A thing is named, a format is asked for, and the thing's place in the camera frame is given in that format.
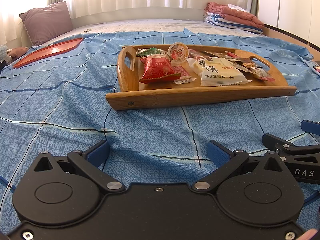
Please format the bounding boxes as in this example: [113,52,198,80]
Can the pink cloth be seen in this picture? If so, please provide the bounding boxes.
[10,46,28,58]

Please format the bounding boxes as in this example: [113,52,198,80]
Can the small white sachet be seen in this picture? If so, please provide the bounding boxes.
[174,77,197,85]

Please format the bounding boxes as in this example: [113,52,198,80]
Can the blue checked bedsheet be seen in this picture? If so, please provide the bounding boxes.
[0,27,320,220]

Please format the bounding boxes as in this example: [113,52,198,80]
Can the brown nut bar packet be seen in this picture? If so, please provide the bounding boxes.
[235,57,265,71]
[249,67,276,82]

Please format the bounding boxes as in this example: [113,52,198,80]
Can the small red sachet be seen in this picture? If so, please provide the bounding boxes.
[172,66,192,79]

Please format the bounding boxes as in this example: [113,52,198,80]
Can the white bed headboard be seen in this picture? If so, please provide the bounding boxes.
[70,5,208,28]

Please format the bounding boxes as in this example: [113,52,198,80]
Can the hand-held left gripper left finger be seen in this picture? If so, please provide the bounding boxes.
[32,140,125,194]

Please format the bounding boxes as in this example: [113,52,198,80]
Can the wooden serving tray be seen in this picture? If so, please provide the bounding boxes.
[105,44,297,111]

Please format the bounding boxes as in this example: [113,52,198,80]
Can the jelly cup with printed lid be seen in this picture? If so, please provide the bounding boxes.
[167,42,189,63]

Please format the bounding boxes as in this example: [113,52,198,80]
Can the red plastic tray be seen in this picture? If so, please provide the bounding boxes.
[13,37,84,68]

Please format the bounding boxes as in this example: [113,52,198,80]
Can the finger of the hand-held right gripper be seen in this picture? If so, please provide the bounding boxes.
[262,133,320,162]
[301,120,320,136]

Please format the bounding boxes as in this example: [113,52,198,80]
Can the white folded cloth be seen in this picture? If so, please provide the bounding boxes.
[227,3,250,12]

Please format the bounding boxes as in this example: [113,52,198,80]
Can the purple pillow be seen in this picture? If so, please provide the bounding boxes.
[19,1,73,46]

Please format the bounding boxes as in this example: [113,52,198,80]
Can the white pastry packet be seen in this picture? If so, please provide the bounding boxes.
[186,56,253,87]

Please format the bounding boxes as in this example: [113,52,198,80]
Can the wooden bed frame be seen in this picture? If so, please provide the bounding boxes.
[262,23,320,55]

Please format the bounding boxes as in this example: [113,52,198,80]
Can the blue striped folded blanket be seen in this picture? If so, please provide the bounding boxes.
[204,11,264,35]

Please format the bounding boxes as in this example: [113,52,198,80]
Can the dark red chocolate bar packet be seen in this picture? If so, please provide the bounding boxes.
[189,49,209,58]

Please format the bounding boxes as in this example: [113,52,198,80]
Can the white quilted mattress cover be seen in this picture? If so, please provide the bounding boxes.
[60,19,265,39]

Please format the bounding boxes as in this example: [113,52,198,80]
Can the green pea packet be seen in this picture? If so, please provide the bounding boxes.
[136,47,167,58]

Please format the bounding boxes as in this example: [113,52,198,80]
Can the red snack packet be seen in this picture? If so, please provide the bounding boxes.
[139,55,182,84]

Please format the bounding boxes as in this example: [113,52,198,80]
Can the white wardrobe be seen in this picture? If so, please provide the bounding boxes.
[257,0,320,45]

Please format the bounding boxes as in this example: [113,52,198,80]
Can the folded blankets stack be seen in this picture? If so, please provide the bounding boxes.
[205,2,265,32]

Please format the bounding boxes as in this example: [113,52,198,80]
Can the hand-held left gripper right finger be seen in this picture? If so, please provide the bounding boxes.
[191,140,285,192]

